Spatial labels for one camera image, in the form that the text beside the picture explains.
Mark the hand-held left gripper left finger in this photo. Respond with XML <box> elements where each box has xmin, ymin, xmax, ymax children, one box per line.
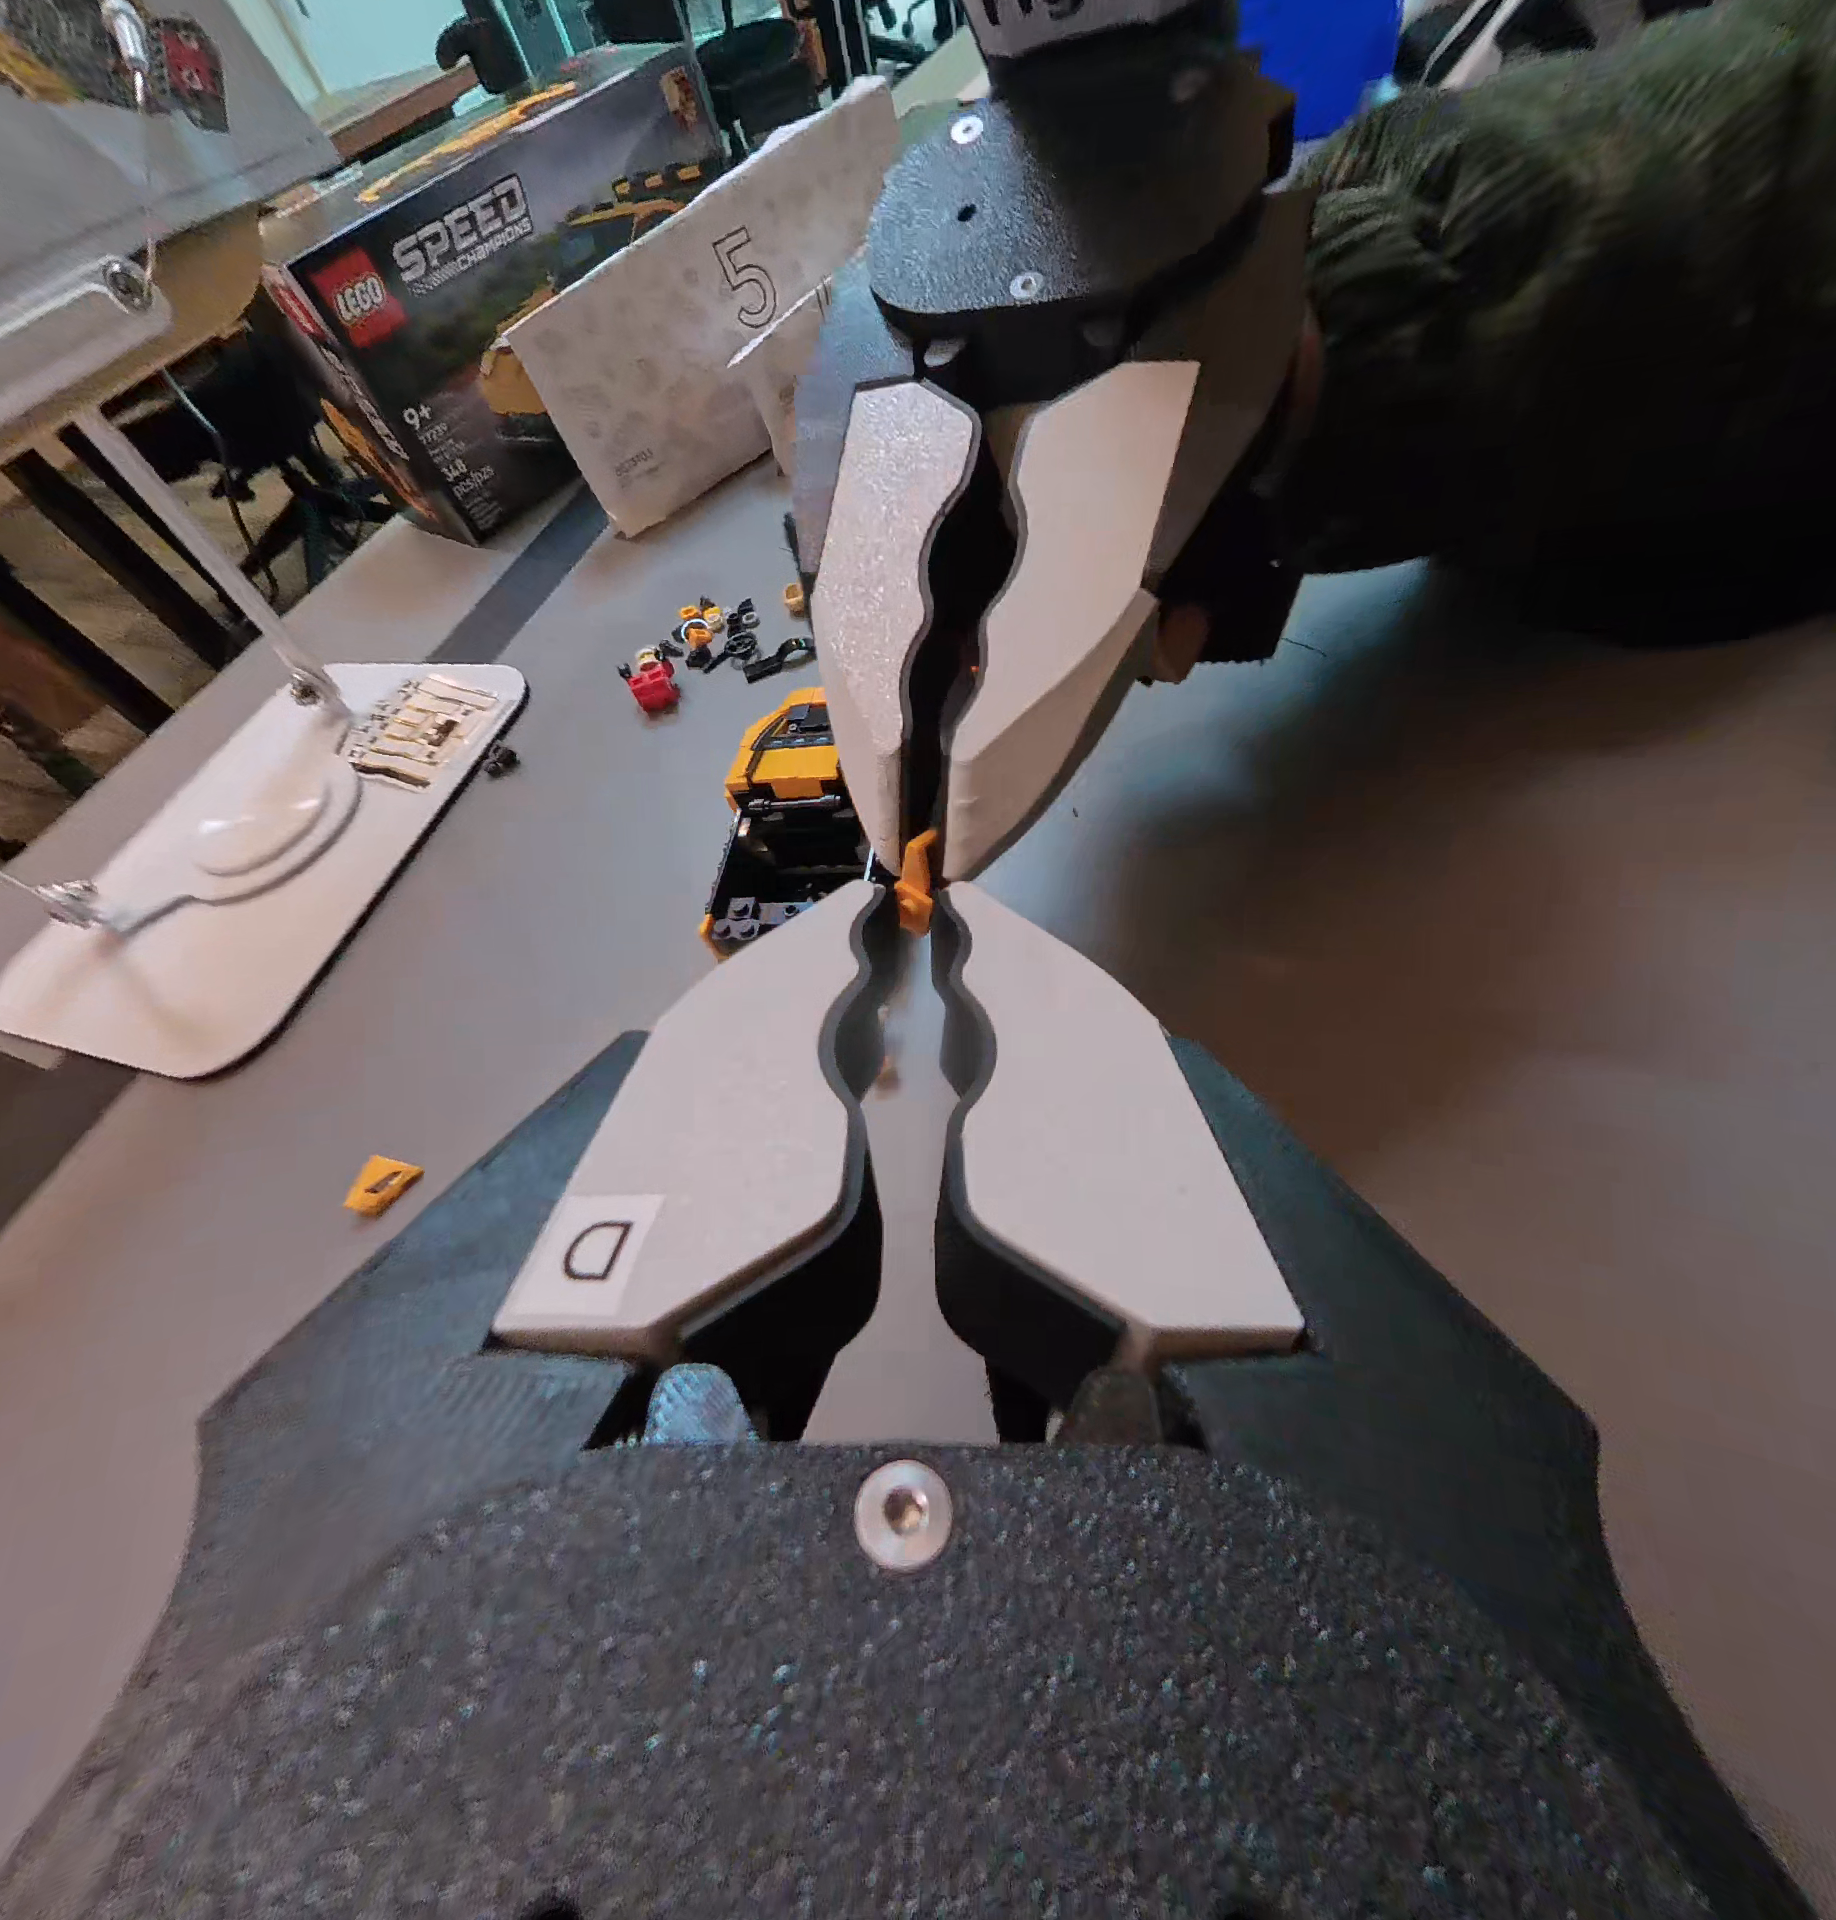
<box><xmin>491</xmin><ymin>883</ymin><xmax>884</xmax><ymax>1385</ymax></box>

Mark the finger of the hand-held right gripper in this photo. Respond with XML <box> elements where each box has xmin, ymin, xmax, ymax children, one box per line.
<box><xmin>810</xmin><ymin>377</ymin><xmax>994</xmax><ymax>889</ymax></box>
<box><xmin>934</xmin><ymin>359</ymin><xmax>1203</xmax><ymax>888</ymax></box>

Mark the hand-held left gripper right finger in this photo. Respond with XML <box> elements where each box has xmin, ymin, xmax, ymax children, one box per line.
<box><xmin>934</xmin><ymin>883</ymin><xmax>1307</xmax><ymax>1368</ymax></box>

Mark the yellow black lego car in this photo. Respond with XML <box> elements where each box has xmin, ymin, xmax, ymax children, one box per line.
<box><xmin>695</xmin><ymin>688</ymin><xmax>897</xmax><ymax>963</ymax></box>

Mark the pile of small lego parts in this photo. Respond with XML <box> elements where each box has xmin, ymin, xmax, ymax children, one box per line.
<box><xmin>675</xmin><ymin>591</ymin><xmax>777</xmax><ymax>678</ymax></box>

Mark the lego sticker sheet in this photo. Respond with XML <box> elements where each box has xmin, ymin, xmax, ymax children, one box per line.
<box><xmin>345</xmin><ymin>674</ymin><xmax>498</xmax><ymax>785</ymax></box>

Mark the lego set box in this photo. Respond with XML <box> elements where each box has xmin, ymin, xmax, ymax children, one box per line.
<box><xmin>265</xmin><ymin>43</ymin><xmax>738</xmax><ymax>549</ymax></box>

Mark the lego instruction booklet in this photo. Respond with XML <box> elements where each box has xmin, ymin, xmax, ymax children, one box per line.
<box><xmin>0</xmin><ymin>0</ymin><xmax>343</xmax><ymax>368</ymax></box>

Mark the small white paper bag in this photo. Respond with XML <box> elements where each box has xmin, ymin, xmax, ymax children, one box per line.
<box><xmin>730</xmin><ymin>276</ymin><xmax>837</xmax><ymax>474</ymax></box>

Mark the large white paper bag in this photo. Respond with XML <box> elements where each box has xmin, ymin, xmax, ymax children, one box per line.
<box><xmin>505</xmin><ymin>74</ymin><xmax>904</xmax><ymax>541</ymax></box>

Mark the white stand base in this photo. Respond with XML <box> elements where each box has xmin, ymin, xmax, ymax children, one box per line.
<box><xmin>0</xmin><ymin>659</ymin><xmax>528</xmax><ymax>1083</ymax></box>

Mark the bent metal stand rod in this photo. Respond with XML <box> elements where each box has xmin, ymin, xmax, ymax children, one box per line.
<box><xmin>0</xmin><ymin>852</ymin><xmax>183</xmax><ymax>938</ymax></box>

